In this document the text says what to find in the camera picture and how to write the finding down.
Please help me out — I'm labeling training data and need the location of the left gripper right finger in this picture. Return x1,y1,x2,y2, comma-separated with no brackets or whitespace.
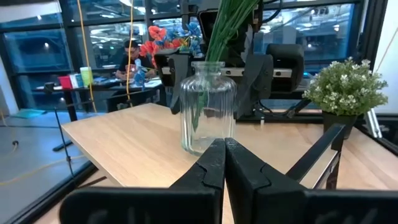
224,138,398,224

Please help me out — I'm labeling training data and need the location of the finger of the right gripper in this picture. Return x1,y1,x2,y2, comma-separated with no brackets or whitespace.
234,54,275,121
169,55,190,115

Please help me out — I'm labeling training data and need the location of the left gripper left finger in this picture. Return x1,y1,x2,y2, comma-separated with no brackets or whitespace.
58,138,226,224

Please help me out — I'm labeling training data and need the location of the wide ribbed glass jar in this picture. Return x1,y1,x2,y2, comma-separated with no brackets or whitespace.
179,60,238,156

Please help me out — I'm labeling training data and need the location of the blue artificial flower bunch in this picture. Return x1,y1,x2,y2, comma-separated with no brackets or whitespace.
132,21,203,88

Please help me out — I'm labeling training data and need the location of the orange artificial flower bunch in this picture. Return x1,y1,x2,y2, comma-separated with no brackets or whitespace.
139,25,184,68

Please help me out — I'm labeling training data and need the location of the white artificial flower bunch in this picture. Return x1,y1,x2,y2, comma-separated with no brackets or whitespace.
190,0,261,133

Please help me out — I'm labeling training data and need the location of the person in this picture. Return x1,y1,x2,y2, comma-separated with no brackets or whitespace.
114,39,157,80

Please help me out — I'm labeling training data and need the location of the potted green white-flowered plant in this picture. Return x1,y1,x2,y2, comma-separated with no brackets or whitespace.
302,56,389,140

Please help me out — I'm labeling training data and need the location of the black work table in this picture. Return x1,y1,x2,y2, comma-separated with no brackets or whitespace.
32,77,165,123

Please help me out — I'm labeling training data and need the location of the pale green cup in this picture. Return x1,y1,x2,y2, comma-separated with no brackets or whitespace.
80,66,94,88

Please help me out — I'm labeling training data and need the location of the small white blue box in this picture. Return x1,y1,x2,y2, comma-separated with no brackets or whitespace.
68,73,84,89

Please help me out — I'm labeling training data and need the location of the small red box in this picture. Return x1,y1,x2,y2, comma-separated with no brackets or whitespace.
58,75,73,90

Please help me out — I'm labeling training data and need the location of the thin black stand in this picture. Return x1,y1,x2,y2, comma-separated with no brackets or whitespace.
43,82,76,180

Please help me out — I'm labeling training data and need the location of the yellow hanging cable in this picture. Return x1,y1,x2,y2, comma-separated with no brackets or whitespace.
125,0,136,108
76,0,98,113

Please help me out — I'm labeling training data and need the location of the wooden shelf black metal frame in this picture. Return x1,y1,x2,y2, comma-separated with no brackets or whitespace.
61,102,346,191

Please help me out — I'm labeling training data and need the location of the silver metal bracket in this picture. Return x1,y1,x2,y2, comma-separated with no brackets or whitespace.
364,108,384,139

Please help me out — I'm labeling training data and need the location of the yellow cable with black connector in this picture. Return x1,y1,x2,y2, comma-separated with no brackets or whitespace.
0,110,20,156

